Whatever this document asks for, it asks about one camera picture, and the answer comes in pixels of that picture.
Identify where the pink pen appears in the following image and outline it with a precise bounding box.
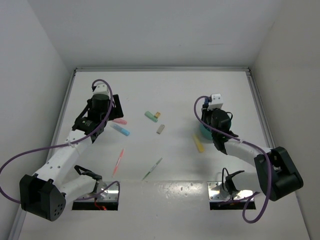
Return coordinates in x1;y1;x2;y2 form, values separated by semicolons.
112;148;125;176

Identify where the yellow highlighter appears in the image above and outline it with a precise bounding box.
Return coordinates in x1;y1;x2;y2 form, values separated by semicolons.
192;134;205;153

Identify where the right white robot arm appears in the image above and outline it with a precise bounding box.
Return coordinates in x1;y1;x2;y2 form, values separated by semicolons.
201;103;304;202

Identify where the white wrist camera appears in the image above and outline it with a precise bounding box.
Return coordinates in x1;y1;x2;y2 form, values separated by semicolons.
92;83;110;96
207;93;224;111

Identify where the blue correction tape pen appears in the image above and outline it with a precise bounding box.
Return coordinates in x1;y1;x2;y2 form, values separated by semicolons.
203;98;209;105

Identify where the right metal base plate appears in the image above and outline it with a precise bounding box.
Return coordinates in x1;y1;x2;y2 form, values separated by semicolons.
207;181;254;202

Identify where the teal round divided container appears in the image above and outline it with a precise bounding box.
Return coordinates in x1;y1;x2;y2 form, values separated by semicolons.
199;123;213;144

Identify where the green pen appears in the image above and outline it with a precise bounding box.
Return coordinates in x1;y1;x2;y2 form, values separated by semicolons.
141;157;163;181

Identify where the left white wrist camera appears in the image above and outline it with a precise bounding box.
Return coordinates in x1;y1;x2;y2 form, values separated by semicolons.
92;83;110;96

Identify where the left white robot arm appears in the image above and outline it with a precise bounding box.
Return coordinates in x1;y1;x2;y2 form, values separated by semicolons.
19;93;124;222

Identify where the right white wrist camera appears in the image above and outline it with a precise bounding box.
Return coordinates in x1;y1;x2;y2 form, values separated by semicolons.
207;93;224;111

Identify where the metal base plate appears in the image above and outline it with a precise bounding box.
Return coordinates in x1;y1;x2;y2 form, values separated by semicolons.
207;181;254;202
73;181;119;203

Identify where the pink highlighter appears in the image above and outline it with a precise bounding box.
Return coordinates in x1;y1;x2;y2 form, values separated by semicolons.
113;118;128;125

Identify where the green highlighter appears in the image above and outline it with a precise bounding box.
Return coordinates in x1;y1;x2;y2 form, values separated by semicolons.
144;111;158;123

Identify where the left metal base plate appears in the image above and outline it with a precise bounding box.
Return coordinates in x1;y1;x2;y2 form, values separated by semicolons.
73;181;119;203

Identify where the small yellow eraser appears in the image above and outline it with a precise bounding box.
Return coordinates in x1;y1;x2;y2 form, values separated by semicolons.
154;112;161;118

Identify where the blue highlighter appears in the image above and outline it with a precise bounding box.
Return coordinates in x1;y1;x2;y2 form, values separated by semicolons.
110;123;130;137

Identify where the beige eraser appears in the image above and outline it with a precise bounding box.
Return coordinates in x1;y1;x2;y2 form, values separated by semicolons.
156;124;165;135

